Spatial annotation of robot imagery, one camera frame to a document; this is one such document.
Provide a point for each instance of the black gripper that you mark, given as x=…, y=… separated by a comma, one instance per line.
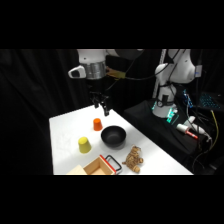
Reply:
x=97, y=94

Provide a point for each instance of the yellow plastic cup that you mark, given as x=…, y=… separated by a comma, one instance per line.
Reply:
x=84, y=145

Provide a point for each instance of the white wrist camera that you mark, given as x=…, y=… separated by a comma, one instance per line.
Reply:
x=76, y=72

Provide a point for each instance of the striped tiger plush toy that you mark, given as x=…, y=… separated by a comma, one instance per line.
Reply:
x=133, y=158

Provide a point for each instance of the black robot stand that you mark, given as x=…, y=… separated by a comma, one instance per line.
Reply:
x=156, y=128

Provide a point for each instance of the laptop with blue lit keyboard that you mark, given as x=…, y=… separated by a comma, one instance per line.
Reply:
x=210, y=101

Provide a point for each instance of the green lit control box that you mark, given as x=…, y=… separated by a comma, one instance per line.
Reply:
x=172, y=115

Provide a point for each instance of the black bowl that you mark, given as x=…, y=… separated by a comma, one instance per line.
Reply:
x=113, y=136

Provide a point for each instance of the wooden box with red edge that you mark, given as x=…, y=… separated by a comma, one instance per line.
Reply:
x=96, y=167

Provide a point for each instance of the white bottle with red tip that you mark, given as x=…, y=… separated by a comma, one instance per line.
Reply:
x=186, y=130

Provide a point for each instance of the orange plastic cup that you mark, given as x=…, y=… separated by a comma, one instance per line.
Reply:
x=97, y=124

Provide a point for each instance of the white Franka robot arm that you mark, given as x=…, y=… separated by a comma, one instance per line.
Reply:
x=173, y=71

